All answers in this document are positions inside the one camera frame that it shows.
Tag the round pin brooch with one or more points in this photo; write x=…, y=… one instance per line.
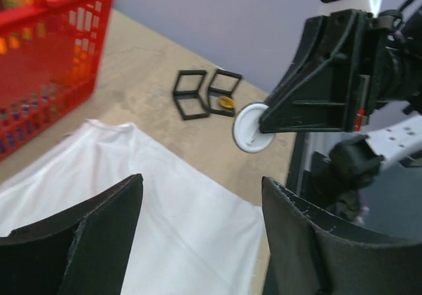
x=245, y=130

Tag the red shopping basket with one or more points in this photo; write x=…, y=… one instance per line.
x=50, y=56

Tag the white shirt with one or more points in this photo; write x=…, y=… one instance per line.
x=193, y=236

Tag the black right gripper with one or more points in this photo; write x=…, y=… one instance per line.
x=331, y=83

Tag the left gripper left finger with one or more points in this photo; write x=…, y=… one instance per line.
x=81, y=250

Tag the black display case right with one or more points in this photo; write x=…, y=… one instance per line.
x=213, y=92

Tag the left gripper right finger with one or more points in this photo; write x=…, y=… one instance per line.
x=316, y=252

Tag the black display case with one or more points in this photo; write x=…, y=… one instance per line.
x=213, y=92
x=194, y=94

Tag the yellow pin brooch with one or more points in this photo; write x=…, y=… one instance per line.
x=226, y=102

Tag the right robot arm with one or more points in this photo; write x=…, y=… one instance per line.
x=392, y=130

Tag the black display case left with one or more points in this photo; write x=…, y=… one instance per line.
x=194, y=94

